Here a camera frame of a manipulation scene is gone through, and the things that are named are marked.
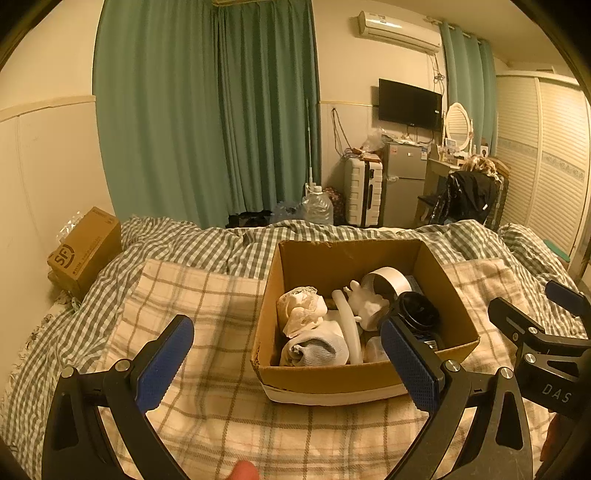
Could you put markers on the crumpled clear plastic bag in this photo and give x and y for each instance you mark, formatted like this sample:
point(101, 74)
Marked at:
point(374, 140)

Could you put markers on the black round jar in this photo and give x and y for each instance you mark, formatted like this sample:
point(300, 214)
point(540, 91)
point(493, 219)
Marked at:
point(418, 314)

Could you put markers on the large clear water jug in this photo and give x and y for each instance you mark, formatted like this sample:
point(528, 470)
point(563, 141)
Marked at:
point(317, 207)

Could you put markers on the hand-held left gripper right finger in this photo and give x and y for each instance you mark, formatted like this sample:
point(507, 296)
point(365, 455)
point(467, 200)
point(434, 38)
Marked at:
point(411, 369)

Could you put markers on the white ribbed suitcase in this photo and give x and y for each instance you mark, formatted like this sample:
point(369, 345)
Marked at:
point(362, 194)

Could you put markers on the white oval mirror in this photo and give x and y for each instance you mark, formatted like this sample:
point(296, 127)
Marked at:
point(458, 122)

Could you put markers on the white louvered wardrobe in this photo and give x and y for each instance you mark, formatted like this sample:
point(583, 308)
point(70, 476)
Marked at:
point(540, 152)

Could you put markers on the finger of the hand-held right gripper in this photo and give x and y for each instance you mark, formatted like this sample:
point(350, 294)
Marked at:
point(565, 297)
point(512, 318)

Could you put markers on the dark patterned bag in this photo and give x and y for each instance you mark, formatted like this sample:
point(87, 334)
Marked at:
point(334, 203)

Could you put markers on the white grey sock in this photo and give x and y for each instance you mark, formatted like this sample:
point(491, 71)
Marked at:
point(318, 350)

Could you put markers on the wide green curtain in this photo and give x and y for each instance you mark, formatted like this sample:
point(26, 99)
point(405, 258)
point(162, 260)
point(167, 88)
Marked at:
point(184, 92)

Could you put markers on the clear plastic wrap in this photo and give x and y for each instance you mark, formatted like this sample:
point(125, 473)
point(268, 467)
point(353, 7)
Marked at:
point(69, 226)

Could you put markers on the bluish clear plastic bag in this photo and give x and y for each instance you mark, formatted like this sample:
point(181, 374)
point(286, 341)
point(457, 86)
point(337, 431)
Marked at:
point(286, 211)

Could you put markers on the cream lace cloth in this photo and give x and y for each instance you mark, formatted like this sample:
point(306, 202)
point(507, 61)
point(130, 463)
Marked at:
point(300, 307)

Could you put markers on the black bag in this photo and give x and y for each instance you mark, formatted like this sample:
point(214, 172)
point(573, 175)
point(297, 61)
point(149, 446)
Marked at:
point(249, 218)

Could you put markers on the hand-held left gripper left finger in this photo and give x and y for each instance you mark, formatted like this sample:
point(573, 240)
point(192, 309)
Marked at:
point(161, 364)

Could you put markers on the white pole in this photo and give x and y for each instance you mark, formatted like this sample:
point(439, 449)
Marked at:
point(310, 138)

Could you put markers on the white tape roll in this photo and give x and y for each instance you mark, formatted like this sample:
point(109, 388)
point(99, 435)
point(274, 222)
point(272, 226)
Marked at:
point(392, 279)

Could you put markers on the black wall television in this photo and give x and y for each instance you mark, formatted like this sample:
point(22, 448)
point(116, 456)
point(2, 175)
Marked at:
point(408, 104)

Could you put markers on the narrow green curtain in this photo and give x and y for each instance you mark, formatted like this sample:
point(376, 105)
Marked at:
point(466, 83)

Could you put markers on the clear plastic cup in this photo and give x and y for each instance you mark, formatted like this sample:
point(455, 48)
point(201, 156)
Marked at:
point(376, 349)

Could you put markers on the person's left hand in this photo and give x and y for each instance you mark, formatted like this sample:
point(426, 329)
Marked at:
point(242, 471)

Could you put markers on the white glove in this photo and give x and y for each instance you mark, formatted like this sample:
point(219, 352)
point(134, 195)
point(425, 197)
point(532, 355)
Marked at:
point(367, 307)

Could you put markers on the closed printed cardboard box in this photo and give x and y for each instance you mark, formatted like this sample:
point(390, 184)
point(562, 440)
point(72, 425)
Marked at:
point(87, 254)

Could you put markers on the white air conditioner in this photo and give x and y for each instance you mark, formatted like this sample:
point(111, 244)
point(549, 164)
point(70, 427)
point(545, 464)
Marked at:
point(399, 30)

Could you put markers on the tan furry cloth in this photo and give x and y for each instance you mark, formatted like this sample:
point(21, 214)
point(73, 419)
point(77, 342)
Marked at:
point(480, 164)

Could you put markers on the beige plaid blanket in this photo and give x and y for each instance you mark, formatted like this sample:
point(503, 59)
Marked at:
point(207, 300)

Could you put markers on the brown cardboard box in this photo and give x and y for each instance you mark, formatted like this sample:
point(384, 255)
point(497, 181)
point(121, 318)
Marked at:
point(323, 378)

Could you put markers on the brown stool with green top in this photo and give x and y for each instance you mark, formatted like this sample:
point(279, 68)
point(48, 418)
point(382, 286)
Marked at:
point(556, 248)

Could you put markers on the silver small fridge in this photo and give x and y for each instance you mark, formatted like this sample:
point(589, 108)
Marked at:
point(406, 184)

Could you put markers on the white curved tube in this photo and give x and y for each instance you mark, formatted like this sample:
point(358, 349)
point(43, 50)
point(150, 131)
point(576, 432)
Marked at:
point(351, 337)

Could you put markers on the black jacket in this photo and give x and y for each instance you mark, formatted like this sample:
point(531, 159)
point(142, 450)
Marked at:
point(471, 194)

